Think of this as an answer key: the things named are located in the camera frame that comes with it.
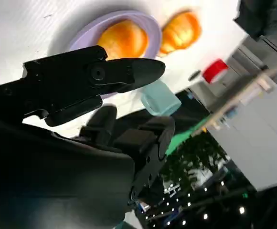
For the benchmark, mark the red cylinder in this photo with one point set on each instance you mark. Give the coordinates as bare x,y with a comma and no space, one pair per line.
215,70

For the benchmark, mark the green cloth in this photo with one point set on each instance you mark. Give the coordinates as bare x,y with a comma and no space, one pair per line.
184,138

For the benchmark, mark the black round table grommet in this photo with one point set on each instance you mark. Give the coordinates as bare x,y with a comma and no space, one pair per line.
194,75

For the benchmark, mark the orange and white bread roll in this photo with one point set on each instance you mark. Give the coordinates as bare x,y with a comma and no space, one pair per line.
124,39
181,32

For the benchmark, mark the light grey cabinet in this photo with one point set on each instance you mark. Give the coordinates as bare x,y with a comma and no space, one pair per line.
260,143

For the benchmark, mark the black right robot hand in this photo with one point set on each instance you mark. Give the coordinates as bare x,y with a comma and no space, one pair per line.
57,167

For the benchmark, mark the pale green mug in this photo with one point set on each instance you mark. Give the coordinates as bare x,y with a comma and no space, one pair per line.
161,100

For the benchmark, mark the lilac plate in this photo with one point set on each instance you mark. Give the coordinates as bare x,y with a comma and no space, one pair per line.
152,28

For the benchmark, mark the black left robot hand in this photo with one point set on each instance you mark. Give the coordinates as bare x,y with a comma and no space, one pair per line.
265,16

